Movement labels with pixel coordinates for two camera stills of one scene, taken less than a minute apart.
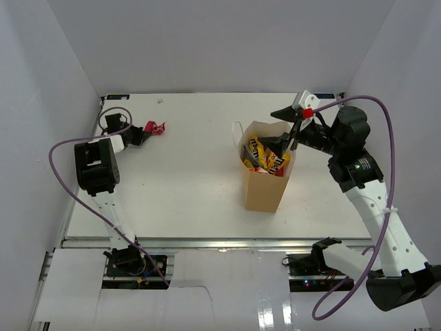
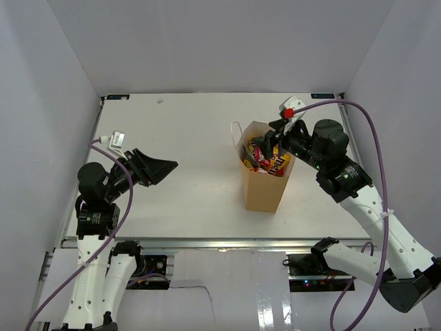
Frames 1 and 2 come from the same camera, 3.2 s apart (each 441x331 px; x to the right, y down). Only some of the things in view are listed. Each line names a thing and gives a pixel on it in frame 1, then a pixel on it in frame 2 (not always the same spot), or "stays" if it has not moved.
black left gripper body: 134,135 → 132,170
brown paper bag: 264,192 stays
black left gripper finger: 145,136 → 156,169
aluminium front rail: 191,243 stays
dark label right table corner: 325,95 stays
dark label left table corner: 117,96 stays
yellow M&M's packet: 277,164 stays
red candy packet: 152,127 → 260,156
